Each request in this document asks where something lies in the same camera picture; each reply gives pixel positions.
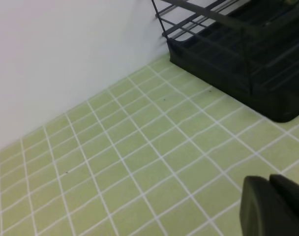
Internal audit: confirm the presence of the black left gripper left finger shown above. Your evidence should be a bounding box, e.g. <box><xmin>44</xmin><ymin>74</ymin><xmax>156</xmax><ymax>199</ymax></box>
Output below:
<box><xmin>239</xmin><ymin>176</ymin><xmax>299</xmax><ymax>236</ymax></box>

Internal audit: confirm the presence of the black wire dish rack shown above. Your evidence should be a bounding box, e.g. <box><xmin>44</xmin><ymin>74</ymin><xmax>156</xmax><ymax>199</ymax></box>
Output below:
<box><xmin>150</xmin><ymin>0</ymin><xmax>299</xmax><ymax>95</ymax></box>

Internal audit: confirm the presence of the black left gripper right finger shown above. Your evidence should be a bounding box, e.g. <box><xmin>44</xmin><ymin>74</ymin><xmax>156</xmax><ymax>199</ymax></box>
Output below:
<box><xmin>269</xmin><ymin>174</ymin><xmax>299</xmax><ymax>226</ymax></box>

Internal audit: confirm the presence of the black plastic drip tray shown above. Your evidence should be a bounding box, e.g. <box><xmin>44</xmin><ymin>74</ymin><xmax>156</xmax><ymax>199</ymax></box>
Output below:
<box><xmin>165</xmin><ymin>0</ymin><xmax>299</xmax><ymax>123</ymax></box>

